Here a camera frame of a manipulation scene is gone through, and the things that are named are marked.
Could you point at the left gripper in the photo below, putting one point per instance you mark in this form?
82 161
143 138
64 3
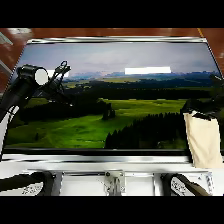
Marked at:
53 89

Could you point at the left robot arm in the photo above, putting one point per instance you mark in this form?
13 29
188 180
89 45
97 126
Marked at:
20 90

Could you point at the cream T-shirt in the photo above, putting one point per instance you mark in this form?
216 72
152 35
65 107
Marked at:
203 143

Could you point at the silver frame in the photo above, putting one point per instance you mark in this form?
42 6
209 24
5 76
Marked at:
114 182

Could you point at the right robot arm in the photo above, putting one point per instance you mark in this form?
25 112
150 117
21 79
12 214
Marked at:
213 105

